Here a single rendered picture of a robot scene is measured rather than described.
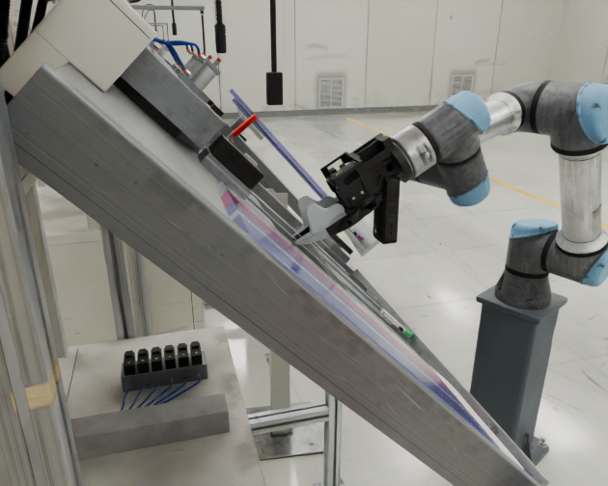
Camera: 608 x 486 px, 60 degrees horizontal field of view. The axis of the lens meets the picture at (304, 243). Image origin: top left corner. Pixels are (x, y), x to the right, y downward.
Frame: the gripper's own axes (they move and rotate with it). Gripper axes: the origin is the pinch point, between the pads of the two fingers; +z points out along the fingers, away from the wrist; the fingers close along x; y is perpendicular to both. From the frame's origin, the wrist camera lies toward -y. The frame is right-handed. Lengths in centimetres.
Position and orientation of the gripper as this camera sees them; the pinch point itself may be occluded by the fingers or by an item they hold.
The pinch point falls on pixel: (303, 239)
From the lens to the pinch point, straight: 85.0
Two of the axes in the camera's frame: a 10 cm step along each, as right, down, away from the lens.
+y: -4.9, -7.5, -4.5
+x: 2.7, 3.6, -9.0
